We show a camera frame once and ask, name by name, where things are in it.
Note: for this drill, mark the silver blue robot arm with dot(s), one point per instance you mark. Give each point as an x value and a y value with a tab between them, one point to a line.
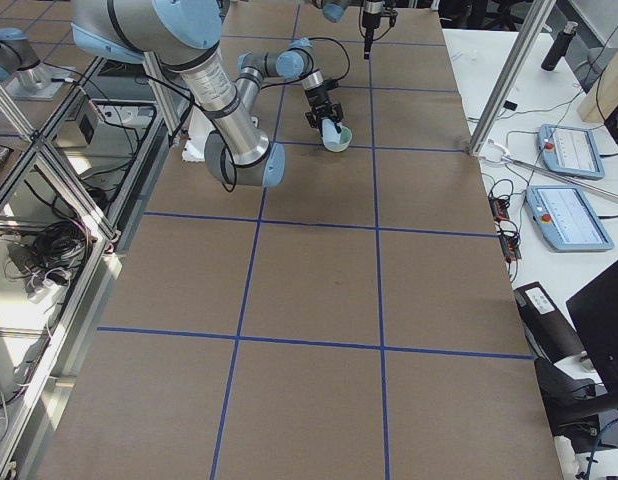
333	11
185	36

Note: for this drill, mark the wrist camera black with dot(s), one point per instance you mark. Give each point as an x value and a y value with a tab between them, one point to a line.
333	82

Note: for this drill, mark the near blue teach pendant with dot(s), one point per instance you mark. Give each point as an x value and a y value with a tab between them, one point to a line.
566	220

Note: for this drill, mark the mint green bowl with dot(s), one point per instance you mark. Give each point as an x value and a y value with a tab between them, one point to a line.
345	140

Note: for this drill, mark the blue teach pendant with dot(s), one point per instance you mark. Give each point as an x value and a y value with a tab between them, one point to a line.
566	220
571	151

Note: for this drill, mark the small black square pad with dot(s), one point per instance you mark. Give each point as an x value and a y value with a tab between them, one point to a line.
510	105

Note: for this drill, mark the black monitor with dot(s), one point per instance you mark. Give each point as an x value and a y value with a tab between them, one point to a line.
594	312

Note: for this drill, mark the small red circuit board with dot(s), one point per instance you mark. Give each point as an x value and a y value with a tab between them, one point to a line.
499	209

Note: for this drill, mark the black water bottle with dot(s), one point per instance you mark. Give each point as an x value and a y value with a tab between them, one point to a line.
560	46

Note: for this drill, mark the black box white label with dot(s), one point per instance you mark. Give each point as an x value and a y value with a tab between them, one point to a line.
548	327

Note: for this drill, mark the light blue plastic cup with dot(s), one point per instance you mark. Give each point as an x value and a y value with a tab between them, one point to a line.
329	136

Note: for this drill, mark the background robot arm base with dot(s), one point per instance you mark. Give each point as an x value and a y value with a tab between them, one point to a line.
29	78

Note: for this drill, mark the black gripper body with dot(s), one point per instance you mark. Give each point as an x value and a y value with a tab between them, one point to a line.
370	17
319	96

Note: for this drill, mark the far blue teach pendant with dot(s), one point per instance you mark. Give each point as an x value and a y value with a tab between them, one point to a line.
571	151

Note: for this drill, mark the aluminium frame post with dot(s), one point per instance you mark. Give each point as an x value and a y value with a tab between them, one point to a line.
532	26

